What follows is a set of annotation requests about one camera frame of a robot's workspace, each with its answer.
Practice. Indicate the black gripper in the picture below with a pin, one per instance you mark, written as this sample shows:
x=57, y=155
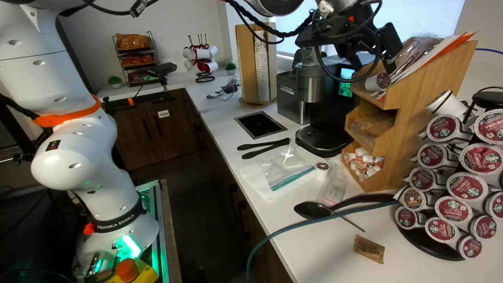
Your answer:
x=355, y=26

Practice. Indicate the grey white coffee capsule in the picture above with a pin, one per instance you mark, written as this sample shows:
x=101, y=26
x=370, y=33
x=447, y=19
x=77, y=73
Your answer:
x=377, y=82

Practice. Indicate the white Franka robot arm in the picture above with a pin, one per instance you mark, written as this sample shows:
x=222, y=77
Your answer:
x=79, y=147

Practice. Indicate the steel framed counter chute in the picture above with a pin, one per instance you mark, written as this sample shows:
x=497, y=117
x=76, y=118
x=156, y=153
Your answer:
x=260, y=125

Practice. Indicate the paper packets in organizer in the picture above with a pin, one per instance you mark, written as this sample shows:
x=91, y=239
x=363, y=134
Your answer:
x=425, y=52

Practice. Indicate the wooden condiment organizer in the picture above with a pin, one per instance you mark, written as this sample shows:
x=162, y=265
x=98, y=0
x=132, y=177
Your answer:
x=414, y=131

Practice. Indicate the black grey coffee machine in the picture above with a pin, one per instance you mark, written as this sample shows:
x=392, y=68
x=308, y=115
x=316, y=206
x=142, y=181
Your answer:
x=327, y=123

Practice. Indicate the small creamer cups pile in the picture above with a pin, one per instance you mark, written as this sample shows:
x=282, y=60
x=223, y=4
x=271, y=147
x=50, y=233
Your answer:
x=362, y=164

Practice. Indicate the patterned paper cup stack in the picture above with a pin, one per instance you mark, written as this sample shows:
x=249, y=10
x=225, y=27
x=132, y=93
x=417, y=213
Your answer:
x=261, y=68

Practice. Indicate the wooden cup dispenser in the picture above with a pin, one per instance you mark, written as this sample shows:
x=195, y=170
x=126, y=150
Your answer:
x=245, y=63

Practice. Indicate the small white creamer cup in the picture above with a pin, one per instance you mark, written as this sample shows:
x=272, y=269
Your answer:
x=322, y=170

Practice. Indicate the black plastic tongs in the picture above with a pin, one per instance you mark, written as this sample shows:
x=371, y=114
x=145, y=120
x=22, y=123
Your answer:
x=264, y=145

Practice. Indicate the clear zip bag teal strip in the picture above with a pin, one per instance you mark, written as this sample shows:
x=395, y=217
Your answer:
x=285, y=170

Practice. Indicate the black spoon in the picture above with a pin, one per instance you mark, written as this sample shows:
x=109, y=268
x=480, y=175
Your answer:
x=311, y=210

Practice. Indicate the thin stir stick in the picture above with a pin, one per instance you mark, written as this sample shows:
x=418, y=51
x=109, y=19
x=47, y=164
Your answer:
x=351, y=224

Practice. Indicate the white mug tree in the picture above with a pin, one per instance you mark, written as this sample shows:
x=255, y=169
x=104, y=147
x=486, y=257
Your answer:
x=200, y=55

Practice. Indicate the brown paper packet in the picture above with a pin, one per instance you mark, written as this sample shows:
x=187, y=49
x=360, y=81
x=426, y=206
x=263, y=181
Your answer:
x=370, y=249

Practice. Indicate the brown wooden cabinet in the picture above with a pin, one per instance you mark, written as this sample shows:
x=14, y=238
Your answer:
x=157, y=131

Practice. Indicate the robot stand with green light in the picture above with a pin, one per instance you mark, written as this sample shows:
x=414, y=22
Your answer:
x=157, y=230

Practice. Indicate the orange yellow stop button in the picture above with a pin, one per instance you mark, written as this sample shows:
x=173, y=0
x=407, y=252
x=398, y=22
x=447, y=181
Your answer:
x=127, y=271

